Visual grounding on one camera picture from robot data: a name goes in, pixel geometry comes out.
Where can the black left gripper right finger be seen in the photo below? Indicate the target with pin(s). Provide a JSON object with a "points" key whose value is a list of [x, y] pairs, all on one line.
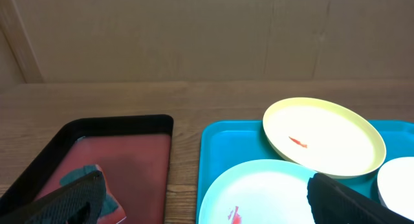
{"points": [[334, 203]]}

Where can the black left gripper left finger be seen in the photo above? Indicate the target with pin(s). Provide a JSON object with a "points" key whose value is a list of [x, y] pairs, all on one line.
{"points": [[77, 202]]}

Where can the pink plate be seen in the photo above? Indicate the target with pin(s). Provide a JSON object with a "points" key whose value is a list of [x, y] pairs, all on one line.
{"points": [[395, 186]]}

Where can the black tray with red liquid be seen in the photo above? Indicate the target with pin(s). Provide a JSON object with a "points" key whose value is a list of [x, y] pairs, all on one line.
{"points": [[133, 153]]}

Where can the yellow plate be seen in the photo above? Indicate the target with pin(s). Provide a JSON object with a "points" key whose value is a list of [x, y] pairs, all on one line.
{"points": [[324, 136]]}

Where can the light blue plate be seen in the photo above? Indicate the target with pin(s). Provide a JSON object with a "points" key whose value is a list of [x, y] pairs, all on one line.
{"points": [[259, 191]]}

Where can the teal plastic tray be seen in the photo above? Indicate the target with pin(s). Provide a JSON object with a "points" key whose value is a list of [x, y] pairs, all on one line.
{"points": [[227, 143]]}

